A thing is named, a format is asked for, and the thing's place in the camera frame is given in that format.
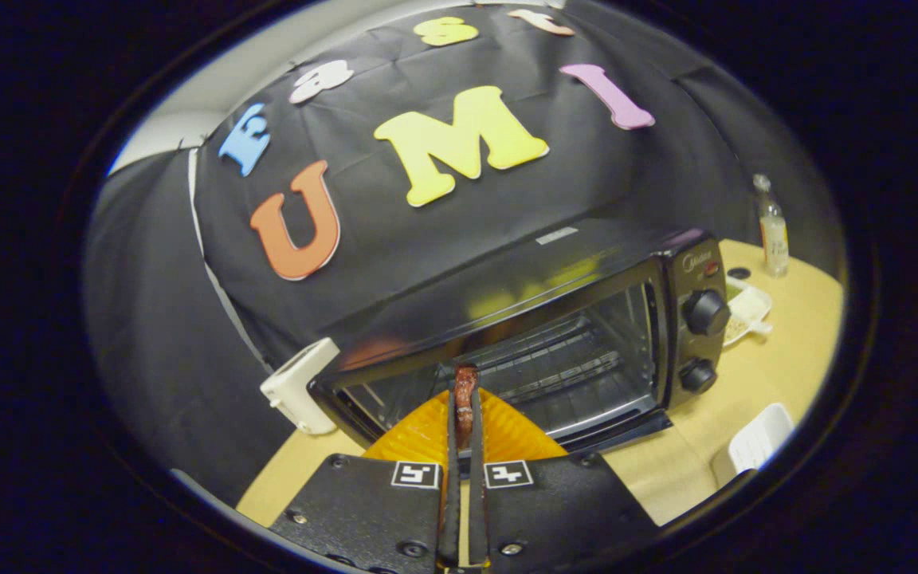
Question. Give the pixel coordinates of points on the small black round cap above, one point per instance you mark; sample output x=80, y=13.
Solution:
x=739, y=273

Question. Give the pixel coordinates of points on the white bread toaster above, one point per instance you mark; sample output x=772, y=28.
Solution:
x=296, y=391

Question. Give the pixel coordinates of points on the reddish-brown meat piece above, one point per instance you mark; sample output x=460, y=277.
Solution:
x=465, y=399

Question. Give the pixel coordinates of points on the clear glass bottle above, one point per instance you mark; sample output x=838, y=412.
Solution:
x=773, y=235

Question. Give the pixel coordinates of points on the black toaster oven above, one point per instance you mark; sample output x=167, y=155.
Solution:
x=690, y=271

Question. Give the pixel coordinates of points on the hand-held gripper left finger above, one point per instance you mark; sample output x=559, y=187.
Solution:
x=371, y=510

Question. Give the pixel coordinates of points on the white divided spice dish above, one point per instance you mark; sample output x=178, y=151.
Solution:
x=746, y=315

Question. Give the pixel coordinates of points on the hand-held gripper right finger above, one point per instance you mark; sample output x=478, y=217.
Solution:
x=555, y=502

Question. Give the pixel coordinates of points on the small white rectangular tray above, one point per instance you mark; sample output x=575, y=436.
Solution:
x=762, y=438

